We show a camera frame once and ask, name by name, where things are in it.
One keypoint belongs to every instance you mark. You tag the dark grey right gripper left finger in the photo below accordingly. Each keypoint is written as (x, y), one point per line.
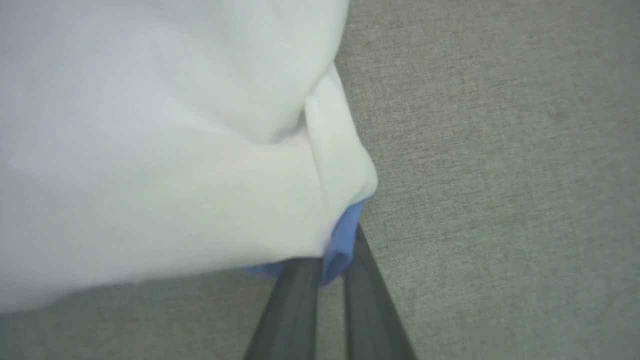
(292, 310)

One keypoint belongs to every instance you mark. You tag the grey fabric sofa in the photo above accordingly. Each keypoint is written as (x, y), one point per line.
(500, 175)

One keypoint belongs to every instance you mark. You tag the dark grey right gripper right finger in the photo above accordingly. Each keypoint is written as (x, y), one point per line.
(367, 310)

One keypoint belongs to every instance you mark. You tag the white garment with blue trim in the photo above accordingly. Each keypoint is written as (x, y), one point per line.
(150, 150)

